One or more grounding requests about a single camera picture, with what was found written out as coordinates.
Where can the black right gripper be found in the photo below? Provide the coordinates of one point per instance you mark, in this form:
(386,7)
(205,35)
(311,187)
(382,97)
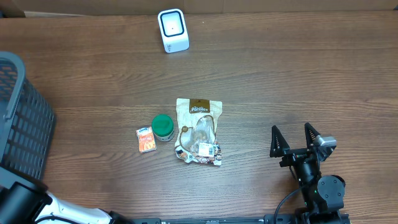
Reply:
(279,148)

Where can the brown Pantree snack pouch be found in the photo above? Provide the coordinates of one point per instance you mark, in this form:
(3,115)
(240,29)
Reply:
(197,121)

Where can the green lid jar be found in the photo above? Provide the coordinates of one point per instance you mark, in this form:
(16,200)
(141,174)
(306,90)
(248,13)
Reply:
(163,127)

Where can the orange Kleenex tissue pack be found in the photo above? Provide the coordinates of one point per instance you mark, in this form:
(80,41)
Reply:
(146,139)

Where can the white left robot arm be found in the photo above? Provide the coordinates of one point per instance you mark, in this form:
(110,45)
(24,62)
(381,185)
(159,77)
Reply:
(33,204)

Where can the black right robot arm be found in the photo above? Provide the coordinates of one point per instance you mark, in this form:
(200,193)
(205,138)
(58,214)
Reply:
(322,194)

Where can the white barcode scanner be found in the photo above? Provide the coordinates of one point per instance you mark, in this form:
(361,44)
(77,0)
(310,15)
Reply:
(173,30)

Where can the grey plastic mesh basket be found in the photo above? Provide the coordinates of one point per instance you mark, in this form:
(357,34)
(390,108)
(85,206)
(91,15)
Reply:
(27,120)

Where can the brown cardboard backdrop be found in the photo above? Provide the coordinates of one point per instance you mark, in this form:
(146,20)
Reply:
(27,8)

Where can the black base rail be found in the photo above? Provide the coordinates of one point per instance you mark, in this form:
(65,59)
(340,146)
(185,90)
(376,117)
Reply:
(266,219)

